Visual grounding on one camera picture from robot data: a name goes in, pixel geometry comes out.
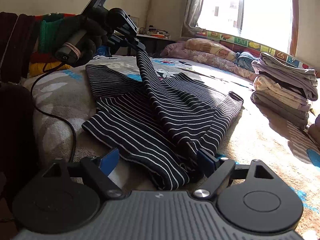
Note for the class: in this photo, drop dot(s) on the colourful folded clothes pile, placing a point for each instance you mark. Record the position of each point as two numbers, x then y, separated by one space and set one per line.
43 50

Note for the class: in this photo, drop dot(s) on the yellow patterned pillow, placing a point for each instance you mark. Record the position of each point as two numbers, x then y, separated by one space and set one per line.
212 47

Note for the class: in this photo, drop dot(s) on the blue folded quilt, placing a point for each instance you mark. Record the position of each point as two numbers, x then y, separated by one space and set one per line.
245 60

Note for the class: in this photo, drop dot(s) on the beige window curtain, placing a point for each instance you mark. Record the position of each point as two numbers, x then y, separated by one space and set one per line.
192 13

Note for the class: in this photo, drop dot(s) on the colourful alphabet foam mat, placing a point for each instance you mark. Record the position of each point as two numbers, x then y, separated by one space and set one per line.
238 44

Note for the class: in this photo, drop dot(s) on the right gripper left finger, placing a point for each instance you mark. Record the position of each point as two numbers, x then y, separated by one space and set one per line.
68 195

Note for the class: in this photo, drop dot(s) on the black white striped garment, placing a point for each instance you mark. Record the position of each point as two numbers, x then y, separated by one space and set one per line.
159 124

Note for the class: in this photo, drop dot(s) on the grey folded laundry stack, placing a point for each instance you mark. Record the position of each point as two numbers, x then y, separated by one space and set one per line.
284 89

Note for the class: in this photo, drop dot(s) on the maroon sleeved left forearm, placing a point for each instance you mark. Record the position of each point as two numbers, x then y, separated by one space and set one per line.
18 37

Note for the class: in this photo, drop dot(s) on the left gloved hand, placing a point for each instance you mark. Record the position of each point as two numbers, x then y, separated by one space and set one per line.
77 40

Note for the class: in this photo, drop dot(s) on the floral folded blanket stack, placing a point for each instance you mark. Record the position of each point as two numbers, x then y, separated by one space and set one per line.
314 131

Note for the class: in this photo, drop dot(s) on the cluttered dark side table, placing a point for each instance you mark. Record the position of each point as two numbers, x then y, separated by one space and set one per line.
154 43

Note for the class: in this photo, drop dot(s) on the purple floral folded quilt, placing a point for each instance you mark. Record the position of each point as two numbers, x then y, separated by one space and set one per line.
178 50

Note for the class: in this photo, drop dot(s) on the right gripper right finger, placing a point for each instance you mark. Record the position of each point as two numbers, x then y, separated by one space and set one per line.
251 197

